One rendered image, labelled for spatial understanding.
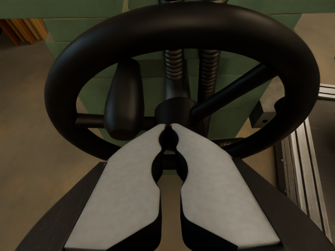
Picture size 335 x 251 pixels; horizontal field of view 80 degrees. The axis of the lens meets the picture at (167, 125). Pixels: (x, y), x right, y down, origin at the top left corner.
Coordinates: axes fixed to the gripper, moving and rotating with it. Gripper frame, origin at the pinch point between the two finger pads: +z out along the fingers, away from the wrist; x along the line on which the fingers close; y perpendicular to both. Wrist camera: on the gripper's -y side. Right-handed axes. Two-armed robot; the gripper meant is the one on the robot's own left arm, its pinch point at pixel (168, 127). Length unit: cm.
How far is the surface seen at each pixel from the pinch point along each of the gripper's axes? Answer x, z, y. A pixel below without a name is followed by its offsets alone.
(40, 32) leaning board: -94, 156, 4
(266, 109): 24.0, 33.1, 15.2
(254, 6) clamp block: 9.1, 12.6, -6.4
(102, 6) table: -8.9, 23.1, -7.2
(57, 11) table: -15.8, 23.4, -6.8
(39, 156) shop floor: -70, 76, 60
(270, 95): 26.2, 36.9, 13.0
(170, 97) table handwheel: 0.4, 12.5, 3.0
